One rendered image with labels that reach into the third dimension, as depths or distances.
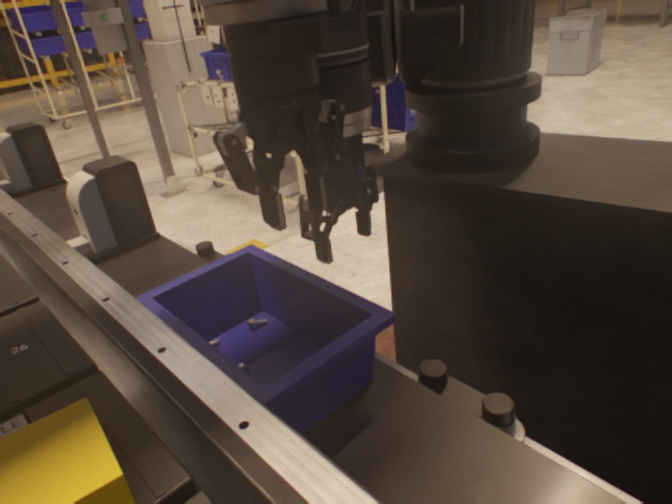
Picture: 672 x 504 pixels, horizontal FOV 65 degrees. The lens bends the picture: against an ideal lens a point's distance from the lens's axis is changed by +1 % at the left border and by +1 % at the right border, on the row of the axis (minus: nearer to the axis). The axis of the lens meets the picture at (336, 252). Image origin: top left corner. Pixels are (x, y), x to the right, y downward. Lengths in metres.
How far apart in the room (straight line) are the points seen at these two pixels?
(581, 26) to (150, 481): 6.08
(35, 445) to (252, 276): 0.37
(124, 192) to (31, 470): 0.63
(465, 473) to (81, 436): 0.28
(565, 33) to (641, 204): 5.48
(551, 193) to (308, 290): 0.45
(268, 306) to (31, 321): 0.25
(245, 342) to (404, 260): 0.54
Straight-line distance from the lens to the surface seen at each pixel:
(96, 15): 3.54
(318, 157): 0.51
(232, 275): 0.62
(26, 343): 0.48
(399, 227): 1.05
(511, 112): 0.96
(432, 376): 0.53
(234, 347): 0.60
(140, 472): 0.33
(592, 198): 0.85
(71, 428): 0.33
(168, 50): 4.47
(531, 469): 0.47
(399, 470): 0.46
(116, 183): 0.88
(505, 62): 0.93
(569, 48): 6.28
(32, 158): 1.34
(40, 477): 0.31
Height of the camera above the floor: 1.23
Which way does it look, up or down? 28 degrees down
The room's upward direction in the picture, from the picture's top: 7 degrees counter-clockwise
